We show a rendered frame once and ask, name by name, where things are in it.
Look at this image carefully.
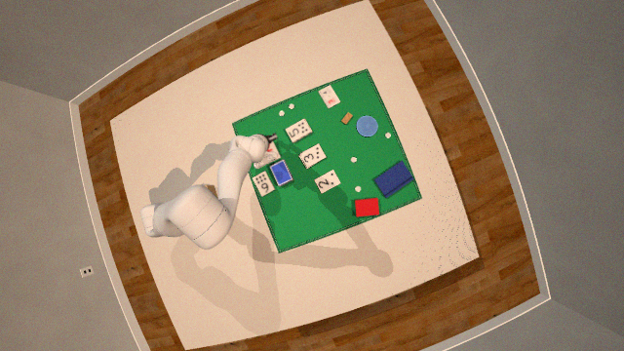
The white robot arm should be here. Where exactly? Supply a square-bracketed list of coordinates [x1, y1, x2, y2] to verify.
[140, 135, 278, 250]

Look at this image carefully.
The red block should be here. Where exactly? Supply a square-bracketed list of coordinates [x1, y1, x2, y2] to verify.
[355, 198, 379, 216]

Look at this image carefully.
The white printed card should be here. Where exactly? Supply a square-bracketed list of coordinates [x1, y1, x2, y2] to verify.
[318, 85, 341, 108]

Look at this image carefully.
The blue flat disc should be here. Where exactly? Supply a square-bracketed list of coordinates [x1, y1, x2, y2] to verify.
[356, 116, 378, 137]

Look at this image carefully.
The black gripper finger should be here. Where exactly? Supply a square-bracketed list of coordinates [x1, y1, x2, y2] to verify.
[267, 133, 278, 143]

